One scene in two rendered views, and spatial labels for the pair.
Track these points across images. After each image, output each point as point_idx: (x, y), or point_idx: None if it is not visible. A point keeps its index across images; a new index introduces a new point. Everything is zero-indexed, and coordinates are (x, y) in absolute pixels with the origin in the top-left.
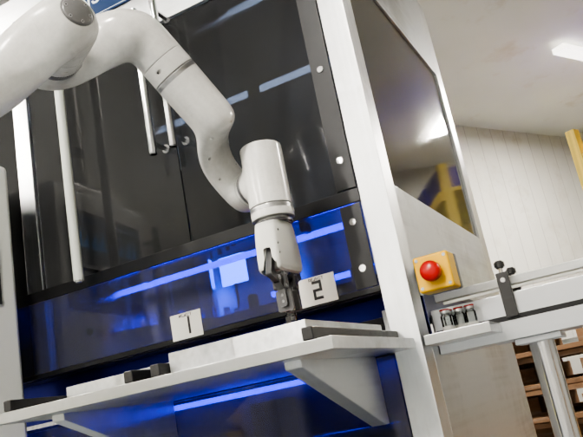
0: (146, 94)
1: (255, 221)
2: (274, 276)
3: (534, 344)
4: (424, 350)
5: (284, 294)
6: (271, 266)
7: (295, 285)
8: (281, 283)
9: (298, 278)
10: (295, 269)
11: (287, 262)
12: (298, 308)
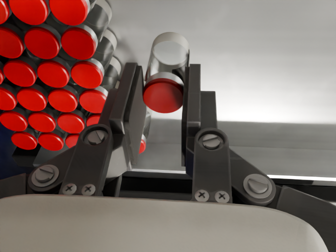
0: None
1: None
2: (303, 194)
3: None
4: None
5: (216, 121)
6: (330, 249)
7: (111, 141)
8: (244, 159)
9: (4, 189)
10: (97, 203)
11: (212, 244)
12: (141, 72)
